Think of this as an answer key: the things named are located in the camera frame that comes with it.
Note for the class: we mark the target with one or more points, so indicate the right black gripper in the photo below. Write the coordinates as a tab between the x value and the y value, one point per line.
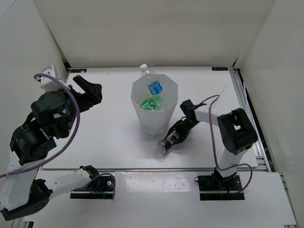
182	136

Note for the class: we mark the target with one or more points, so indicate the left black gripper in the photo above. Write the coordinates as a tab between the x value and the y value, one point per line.
92	95

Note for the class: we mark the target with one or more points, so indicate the clear bottle black label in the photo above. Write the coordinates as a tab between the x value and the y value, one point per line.
163	147

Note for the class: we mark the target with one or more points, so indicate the green plastic bottle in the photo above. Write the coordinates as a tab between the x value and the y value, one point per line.
155	103

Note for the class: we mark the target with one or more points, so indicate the clear bottle blue label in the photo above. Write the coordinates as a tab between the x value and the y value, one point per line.
151	80

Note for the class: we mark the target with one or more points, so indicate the clear unlabelled plastic bottle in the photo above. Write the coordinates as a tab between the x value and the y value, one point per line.
165	103

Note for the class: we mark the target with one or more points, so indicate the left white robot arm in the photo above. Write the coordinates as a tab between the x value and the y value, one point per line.
22	194

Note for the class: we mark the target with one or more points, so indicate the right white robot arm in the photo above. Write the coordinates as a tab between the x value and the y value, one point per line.
237	134

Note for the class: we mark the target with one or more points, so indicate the white octagonal bin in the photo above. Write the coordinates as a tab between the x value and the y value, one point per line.
154	122

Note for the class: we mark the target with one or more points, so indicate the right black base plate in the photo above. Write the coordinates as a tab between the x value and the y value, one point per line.
212	189

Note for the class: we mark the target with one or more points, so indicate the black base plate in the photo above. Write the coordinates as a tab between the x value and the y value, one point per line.
212	189
103	188

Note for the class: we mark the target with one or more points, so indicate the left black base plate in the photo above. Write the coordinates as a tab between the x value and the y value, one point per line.
103	188

